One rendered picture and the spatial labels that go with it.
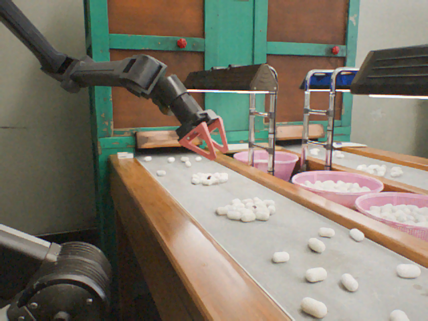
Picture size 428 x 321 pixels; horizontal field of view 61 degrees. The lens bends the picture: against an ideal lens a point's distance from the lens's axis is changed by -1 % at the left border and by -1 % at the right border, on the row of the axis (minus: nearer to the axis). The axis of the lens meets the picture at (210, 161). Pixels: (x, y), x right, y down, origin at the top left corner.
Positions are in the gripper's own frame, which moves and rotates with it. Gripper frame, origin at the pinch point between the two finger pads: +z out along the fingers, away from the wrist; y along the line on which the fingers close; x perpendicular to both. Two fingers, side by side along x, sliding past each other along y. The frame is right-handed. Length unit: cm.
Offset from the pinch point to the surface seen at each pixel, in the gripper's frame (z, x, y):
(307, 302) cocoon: 25.5, 6.9, 28.7
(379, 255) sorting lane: 34.5, 15.0, 5.8
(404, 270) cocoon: 35.0, 18.1, 14.1
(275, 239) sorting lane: 21.9, -0.3, 3.9
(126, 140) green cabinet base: -32, -53, -64
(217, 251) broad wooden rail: 14.7, -5.2, 18.1
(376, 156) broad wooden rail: 40, 24, -96
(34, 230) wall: -39, -166, -99
